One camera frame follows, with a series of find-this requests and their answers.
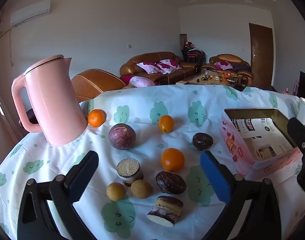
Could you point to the brown leather long sofa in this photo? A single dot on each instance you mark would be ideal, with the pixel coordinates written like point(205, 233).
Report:
point(185, 73)

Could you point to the pink electric kettle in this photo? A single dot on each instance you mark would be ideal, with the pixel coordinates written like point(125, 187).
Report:
point(55, 100)

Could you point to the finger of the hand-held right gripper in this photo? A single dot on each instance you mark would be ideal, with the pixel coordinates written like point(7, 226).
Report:
point(302, 140)

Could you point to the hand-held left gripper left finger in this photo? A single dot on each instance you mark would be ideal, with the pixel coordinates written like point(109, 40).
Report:
point(78, 180)

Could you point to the white wall air conditioner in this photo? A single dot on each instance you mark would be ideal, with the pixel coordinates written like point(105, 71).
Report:
point(30, 13)

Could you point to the brown leather rounded armchair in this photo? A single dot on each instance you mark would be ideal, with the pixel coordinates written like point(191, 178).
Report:
point(95, 82)

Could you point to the small mandarin orange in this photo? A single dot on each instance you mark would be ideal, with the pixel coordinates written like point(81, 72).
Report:
point(96, 117)

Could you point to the large round orange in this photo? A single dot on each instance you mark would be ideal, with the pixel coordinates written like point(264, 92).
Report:
point(173, 159)

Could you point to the chocolate coated round pastry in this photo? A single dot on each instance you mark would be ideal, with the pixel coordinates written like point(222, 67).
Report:
point(170, 182)

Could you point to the stacked dark chairs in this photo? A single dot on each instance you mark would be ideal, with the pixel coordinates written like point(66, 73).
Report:
point(192, 52)

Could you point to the tan longan fruit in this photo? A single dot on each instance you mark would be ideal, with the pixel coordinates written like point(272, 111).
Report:
point(115, 191)
point(141, 188)

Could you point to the pale pink leaf pillow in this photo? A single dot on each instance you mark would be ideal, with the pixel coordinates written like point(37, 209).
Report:
point(140, 81)

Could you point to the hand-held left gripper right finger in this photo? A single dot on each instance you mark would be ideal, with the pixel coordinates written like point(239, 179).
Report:
point(215, 177)

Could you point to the wooden coffee table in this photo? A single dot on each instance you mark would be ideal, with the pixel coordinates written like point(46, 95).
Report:
point(192, 80)

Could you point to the crumb topped chocolate cake roll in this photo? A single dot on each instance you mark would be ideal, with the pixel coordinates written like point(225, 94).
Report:
point(129, 171)

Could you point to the brown wooden door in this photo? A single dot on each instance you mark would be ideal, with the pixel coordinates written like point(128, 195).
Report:
point(261, 55)

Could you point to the chocolate layered cake slice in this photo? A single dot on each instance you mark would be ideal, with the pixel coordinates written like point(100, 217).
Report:
point(165, 211)

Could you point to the white magenta flower pillow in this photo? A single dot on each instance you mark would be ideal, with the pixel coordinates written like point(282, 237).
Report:
point(223, 65)
point(148, 67)
point(168, 65)

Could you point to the small oval orange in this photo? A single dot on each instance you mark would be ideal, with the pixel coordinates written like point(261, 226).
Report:
point(166, 123)

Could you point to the dark wrinkled passion fruit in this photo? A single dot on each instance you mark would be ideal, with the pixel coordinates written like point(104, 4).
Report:
point(202, 141)

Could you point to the purple passion fruit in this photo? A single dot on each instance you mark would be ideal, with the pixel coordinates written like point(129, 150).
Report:
point(122, 136)

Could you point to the pink rectangular tin box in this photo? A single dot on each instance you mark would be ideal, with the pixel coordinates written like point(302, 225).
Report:
point(232, 142)

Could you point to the white cloud print tablecloth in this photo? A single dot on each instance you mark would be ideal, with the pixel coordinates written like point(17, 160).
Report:
point(152, 97)

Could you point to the pile of orange snacks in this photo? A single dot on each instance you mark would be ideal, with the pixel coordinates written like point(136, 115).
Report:
point(225, 75)

